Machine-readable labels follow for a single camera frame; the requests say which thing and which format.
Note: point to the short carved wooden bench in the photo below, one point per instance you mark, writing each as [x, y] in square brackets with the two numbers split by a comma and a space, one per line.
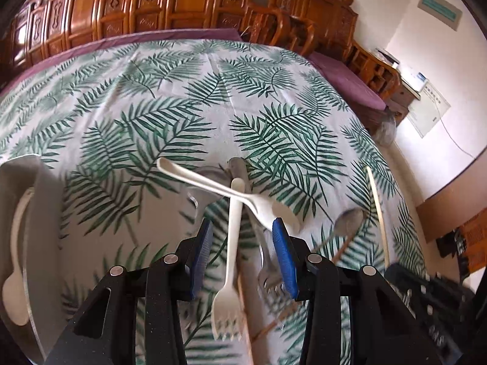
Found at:
[327, 0]

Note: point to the metal tray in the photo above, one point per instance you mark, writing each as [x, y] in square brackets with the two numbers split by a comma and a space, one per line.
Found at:
[42, 205]

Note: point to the orange black object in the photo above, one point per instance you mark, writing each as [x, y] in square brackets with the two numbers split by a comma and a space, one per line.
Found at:
[471, 235]

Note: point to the brown board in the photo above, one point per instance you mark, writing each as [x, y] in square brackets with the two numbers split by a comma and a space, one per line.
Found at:
[445, 213]

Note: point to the long carved wooden bench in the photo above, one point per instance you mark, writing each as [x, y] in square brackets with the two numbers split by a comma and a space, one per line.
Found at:
[125, 0]

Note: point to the short purple cushion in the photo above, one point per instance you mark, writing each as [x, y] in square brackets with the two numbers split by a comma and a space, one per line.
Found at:
[342, 76]

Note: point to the white plastic spoon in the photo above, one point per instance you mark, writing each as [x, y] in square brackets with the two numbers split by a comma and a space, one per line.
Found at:
[213, 188]

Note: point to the carved wooden armchair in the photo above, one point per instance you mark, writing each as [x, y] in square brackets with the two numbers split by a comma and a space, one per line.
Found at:
[266, 22]

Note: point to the white plastic fork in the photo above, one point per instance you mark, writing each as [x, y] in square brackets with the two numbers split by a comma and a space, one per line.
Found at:
[233, 243]

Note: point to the grey green wall panel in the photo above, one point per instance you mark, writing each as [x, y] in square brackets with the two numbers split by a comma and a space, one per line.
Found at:
[439, 7]

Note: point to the wooden side table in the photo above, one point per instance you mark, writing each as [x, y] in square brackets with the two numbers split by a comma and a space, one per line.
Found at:
[403, 97]

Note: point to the metal fork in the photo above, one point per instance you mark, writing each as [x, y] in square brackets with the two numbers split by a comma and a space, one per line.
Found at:
[239, 171]

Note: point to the long purple cushion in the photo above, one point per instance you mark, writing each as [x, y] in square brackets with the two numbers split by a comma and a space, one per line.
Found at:
[213, 33]

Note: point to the grey plastic bag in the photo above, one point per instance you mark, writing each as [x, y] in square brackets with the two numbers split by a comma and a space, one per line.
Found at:
[386, 129]

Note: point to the white printed board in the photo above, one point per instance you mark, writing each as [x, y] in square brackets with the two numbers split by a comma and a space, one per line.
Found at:
[428, 110]

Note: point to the metal spoon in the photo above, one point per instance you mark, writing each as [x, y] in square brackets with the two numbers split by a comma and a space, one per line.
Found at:
[207, 184]
[350, 222]

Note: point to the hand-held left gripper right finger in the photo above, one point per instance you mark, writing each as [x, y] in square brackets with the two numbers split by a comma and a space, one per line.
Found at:
[283, 253]

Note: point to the large white spoon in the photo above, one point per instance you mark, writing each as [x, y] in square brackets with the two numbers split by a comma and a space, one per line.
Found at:
[15, 296]

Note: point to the white device box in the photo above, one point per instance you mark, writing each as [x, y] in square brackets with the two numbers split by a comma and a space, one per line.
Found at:
[414, 78]

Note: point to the leaf print tablecloth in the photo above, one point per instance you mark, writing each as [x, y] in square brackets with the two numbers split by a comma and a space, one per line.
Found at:
[152, 102]

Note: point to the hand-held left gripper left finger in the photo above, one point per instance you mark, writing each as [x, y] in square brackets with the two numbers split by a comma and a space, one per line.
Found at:
[201, 251]

